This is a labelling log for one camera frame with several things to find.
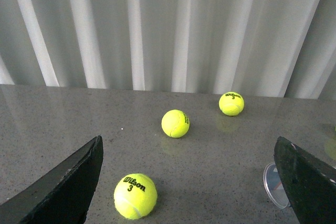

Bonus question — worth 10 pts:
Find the white pleated curtain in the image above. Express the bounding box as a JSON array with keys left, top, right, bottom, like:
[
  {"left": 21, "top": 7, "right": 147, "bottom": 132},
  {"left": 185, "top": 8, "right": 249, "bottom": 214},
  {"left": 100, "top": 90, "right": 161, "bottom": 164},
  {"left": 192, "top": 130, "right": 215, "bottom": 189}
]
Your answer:
[{"left": 1, "top": 0, "right": 335, "bottom": 100}]

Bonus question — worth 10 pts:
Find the wilson 3 tennis ball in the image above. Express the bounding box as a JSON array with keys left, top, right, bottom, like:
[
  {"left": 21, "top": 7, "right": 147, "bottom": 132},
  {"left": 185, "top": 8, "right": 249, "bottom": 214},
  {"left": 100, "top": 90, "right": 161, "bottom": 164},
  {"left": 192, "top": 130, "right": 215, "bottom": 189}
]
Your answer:
[
  {"left": 113, "top": 173, "right": 158, "bottom": 220},
  {"left": 218, "top": 92, "right": 245, "bottom": 116}
]

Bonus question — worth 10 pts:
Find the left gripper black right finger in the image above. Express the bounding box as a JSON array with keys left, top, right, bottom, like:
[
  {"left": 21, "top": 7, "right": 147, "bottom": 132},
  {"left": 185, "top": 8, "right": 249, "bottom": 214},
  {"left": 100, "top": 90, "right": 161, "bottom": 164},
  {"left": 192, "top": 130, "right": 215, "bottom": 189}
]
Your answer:
[{"left": 274, "top": 137, "right": 335, "bottom": 223}]

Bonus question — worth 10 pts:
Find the tennis ball HEAD TEAM print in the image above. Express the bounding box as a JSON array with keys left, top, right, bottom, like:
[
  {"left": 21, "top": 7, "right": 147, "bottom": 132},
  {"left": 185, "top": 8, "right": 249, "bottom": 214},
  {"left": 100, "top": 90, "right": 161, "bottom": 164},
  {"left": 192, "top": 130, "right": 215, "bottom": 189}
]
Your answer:
[{"left": 161, "top": 109, "right": 190, "bottom": 138}]

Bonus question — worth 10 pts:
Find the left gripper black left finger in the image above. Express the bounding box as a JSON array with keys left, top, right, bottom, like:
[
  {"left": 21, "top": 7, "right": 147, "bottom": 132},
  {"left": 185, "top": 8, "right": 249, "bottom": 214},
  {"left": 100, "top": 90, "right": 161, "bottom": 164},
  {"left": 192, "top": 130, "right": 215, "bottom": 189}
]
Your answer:
[{"left": 1, "top": 136, "right": 103, "bottom": 223}]

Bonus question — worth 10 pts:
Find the far Wilson 3 tennis ball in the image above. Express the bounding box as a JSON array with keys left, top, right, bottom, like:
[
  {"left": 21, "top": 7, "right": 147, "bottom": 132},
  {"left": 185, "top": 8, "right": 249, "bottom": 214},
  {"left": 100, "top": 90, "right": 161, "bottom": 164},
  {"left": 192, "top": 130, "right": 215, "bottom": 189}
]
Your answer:
[{"left": 218, "top": 92, "right": 245, "bottom": 116}]

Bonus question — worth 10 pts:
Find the near Wilson 3 tennis ball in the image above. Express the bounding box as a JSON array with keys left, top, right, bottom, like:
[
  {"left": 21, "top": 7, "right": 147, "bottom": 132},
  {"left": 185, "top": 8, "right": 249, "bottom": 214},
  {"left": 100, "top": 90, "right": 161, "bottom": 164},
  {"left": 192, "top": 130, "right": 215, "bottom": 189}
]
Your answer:
[{"left": 113, "top": 173, "right": 158, "bottom": 220}]

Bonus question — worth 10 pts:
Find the Wilson Roland Garros tennis can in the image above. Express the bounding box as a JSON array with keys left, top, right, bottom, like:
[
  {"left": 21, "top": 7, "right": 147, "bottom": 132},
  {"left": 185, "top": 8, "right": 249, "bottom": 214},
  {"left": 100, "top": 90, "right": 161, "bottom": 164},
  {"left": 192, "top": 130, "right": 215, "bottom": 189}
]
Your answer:
[{"left": 263, "top": 163, "right": 291, "bottom": 209}]

